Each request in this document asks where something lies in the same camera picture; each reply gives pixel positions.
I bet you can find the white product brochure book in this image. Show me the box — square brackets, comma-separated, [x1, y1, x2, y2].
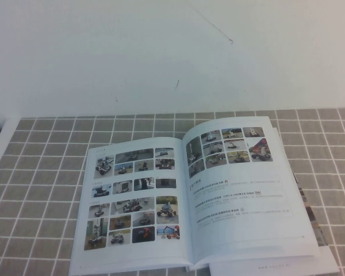
[68, 116, 324, 275]

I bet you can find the grey white-checked tablecloth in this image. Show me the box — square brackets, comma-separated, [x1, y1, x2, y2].
[0, 108, 345, 276]

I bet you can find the white brochure with photo cover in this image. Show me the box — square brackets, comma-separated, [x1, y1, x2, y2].
[208, 172, 340, 275]

